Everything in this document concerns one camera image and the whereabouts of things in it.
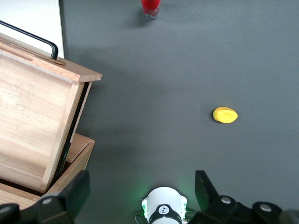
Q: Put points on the red bottle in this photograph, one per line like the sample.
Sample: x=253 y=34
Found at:
x=151 y=8

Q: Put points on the yellow lemon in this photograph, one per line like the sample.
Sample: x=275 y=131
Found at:
x=225 y=115

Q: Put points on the wooden drawer cabinet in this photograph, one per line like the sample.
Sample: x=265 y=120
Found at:
x=79 y=154

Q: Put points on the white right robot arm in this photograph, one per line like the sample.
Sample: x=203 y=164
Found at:
x=164 y=200

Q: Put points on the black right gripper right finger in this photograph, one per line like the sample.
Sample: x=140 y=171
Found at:
x=210 y=200

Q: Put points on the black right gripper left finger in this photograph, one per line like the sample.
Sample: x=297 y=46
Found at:
x=60 y=205

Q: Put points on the wooden drawer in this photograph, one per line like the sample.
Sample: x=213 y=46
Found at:
x=35 y=105

